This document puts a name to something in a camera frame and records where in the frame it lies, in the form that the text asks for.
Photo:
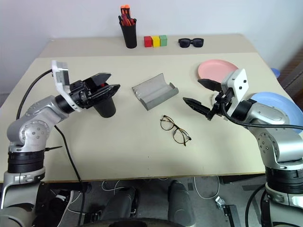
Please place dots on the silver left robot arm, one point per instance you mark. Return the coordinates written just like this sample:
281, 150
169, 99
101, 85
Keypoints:
35, 127

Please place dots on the blue round object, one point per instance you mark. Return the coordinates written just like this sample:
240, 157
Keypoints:
275, 72

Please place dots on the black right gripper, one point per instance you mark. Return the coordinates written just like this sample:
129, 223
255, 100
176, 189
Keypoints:
221, 104

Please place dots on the black plastic cup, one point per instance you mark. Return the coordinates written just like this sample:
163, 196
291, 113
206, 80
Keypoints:
106, 108

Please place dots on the tortoiseshell round eyeglasses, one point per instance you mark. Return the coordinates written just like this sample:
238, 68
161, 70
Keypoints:
179, 135

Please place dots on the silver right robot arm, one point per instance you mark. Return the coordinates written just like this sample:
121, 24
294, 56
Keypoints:
272, 142

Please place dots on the grey open glasses case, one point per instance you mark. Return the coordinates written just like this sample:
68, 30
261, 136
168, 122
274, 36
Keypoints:
154, 93

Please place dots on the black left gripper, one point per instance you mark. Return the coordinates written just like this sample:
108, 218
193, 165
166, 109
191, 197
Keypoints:
81, 94

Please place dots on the dark grey rounded shape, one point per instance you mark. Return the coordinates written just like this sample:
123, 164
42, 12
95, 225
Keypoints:
181, 203
122, 203

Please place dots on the yellow block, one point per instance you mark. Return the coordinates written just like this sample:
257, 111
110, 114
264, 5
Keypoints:
156, 41

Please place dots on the black pointed pen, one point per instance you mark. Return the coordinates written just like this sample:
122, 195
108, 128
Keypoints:
54, 148

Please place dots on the orange capped marker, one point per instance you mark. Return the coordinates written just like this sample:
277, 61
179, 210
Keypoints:
127, 10
122, 9

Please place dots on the blue plate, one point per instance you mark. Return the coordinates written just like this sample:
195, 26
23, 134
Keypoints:
279, 104

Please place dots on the tall black pen holder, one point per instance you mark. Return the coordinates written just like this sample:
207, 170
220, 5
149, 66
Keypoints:
129, 35

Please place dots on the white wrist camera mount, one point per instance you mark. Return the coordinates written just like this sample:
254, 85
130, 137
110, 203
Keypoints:
239, 85
62, 75

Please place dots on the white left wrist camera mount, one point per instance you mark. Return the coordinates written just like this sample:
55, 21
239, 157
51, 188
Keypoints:
62, 75

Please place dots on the black sunglasses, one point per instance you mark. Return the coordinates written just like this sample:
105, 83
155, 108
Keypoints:
190, 43

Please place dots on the green block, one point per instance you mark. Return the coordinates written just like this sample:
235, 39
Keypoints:
163, 40

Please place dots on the pink plate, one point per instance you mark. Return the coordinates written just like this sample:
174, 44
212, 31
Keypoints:
215, 69

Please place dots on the metal floor bracket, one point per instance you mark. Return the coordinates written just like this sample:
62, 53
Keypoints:
225, 205

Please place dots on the red block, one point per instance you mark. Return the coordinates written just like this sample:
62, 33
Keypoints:
147, 41

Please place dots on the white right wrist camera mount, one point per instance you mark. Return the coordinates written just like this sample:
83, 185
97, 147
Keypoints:
239, 85

